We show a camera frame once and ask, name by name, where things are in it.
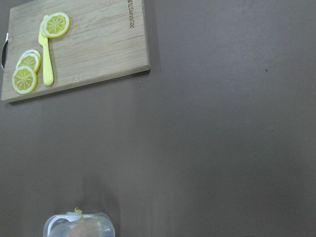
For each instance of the brown egg far slot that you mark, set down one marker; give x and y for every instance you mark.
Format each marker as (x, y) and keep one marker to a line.
(85, 230)

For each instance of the clear plastic egg box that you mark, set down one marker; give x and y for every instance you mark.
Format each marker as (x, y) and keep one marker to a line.
(74, 224)

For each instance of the wooden cutting board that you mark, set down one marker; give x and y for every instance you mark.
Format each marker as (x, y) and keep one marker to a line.
(107, 39)

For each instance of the yellow plastic knife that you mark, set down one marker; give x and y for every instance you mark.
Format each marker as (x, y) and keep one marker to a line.
(47, 71)

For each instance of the yellow rubber band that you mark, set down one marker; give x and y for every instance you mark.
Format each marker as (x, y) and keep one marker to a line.
(79, 212)

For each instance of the lemon slice top upper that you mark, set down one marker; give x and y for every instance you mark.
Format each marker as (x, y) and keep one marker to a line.
(56, 25)

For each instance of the lemon slice front lower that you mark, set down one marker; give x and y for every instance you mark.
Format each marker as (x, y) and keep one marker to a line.
(24, 80)

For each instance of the lemon slice back lower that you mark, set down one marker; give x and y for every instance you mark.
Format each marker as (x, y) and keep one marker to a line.
(30, 58)

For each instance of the lemon slice under upper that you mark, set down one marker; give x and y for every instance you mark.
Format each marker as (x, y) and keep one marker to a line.
(41, 28)

